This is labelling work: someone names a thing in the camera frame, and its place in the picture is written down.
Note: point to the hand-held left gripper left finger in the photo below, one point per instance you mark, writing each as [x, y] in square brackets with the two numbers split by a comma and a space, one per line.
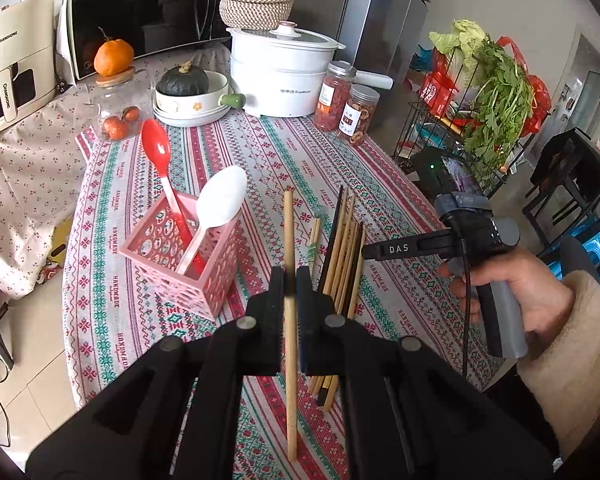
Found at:
[279, 310]

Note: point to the bunch of leafy greens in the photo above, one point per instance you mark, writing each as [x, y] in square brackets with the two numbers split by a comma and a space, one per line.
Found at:
[500, 100]

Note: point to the jar of dried fruit slices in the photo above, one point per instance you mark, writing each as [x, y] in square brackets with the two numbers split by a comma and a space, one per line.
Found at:
[360, 117]

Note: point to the black microwave oven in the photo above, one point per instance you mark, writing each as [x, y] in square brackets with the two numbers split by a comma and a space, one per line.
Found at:
[145, 10]

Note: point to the bunch of mixed chopsticks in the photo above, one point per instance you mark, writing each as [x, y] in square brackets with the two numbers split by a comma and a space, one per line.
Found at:
[342, 260]

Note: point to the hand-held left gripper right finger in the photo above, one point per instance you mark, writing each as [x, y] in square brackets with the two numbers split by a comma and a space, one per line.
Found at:
[302, 310]

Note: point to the woven lidded basket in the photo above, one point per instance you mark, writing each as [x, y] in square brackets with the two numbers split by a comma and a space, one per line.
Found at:
[255, 5]

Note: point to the glass jar wooden lid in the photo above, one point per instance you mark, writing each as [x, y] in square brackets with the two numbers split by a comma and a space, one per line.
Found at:
[115, 97]

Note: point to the person's right forearm cream sleeve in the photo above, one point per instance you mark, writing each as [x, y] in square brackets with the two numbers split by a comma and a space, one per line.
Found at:
[580, 360]

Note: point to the teal plastic bag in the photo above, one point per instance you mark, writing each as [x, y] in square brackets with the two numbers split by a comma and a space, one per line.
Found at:
[422, 57]

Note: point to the napa cabbage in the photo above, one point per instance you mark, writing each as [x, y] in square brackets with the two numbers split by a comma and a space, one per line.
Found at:
[460, 45]

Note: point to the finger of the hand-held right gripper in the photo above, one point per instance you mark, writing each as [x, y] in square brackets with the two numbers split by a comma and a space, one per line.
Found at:
[375, 251]

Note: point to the red white carton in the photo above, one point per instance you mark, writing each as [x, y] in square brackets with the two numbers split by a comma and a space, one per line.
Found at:
[436, 92]

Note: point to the cream air fryer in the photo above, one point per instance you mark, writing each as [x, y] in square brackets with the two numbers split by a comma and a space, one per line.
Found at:
[25, 50]

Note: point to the red plastic bag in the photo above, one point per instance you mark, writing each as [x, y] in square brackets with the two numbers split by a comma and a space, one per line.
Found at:
[537, 100]

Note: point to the jar of red dried fruit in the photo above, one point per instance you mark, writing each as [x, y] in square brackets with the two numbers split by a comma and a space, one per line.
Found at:
[332, 105]

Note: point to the blue plastic stool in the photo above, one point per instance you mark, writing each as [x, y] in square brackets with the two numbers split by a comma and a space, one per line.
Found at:
[592, 250]

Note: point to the white plastic spoon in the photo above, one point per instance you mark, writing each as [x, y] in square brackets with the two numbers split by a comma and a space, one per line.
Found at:
[222, 195]

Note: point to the person's right hand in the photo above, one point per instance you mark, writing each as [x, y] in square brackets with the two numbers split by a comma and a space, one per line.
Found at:
[540, 285]

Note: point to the dark green kabocha squash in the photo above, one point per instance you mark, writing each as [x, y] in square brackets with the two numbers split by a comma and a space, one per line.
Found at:
[182, 82]

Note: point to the red plastic spoon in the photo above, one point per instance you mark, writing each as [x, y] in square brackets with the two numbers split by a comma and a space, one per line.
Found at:
[155, 145]

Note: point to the pink plastic utensil basket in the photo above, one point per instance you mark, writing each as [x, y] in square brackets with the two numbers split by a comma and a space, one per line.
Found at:
[220, 285]

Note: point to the light wooden chopstick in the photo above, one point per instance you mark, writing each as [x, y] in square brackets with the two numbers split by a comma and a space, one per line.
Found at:
[288, 225]

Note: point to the white cherry print cloth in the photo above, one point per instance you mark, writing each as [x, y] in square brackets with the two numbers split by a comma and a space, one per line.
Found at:
[25, 175]

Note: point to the black chair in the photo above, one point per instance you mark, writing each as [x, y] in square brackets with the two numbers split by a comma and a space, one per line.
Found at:
[580, 170]

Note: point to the small orange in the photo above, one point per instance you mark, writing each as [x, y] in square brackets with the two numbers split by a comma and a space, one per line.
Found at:
[131, 113]
[116, 128]

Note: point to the teal packet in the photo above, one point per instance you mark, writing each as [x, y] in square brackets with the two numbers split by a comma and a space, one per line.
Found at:
[432, 132]

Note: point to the large orange with stem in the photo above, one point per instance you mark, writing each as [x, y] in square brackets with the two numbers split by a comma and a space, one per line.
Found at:
[112, 57]

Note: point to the white floral ceramic pot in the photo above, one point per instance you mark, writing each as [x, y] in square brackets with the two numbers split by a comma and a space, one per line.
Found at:
[190, 110]

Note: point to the white electric cooking pot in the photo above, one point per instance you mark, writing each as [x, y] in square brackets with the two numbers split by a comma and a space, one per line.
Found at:
[280, 80]

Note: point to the patterned red green tablecloth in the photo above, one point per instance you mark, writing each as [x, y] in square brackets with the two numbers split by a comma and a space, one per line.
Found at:
[260, 160]

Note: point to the white door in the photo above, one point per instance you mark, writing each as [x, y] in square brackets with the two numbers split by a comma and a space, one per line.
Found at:
[592, 85]

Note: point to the person's dark clothing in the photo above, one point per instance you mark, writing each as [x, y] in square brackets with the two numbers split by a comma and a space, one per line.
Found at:
[520, 410]

